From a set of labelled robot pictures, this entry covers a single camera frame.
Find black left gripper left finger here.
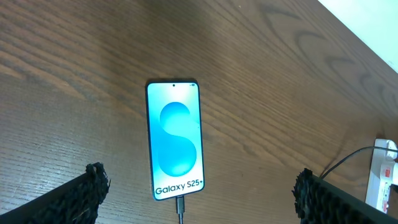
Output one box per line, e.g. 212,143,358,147
1,162,110,224

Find black USB charging cable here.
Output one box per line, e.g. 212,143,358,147
175,145,398,224

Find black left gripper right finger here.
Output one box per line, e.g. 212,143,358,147
292,169,397,224

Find blue Galaxy smartphone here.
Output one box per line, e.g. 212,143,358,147
145,78,205,201

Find white USB charger adapter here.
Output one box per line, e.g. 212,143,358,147
376,139,397,161

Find white power strip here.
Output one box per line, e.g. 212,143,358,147
365,139,397,213

